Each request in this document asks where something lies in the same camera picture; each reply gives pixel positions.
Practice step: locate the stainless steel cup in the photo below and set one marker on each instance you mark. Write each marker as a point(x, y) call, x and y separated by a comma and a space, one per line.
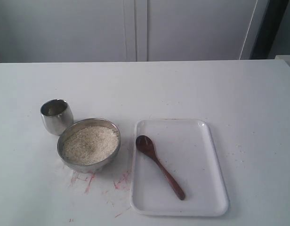
point(56, 116)

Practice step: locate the beige side table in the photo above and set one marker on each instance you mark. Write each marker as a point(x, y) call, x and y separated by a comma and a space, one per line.
point(286, 58)

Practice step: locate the white cabinet doors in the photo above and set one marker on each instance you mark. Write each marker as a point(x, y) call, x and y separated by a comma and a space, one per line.
point(128, 30)

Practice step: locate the brown wooden spoon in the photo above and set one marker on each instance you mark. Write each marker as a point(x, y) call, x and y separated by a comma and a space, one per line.
point(146, 146)

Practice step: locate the dark vertical post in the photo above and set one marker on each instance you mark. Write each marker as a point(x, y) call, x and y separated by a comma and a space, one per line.
point(268, 29)

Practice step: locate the steel bowl of rice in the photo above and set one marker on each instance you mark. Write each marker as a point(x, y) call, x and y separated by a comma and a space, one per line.
point(88, 145)

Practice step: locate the white plastic tray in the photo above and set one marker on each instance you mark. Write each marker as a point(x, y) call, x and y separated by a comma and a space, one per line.
point(186, 149)

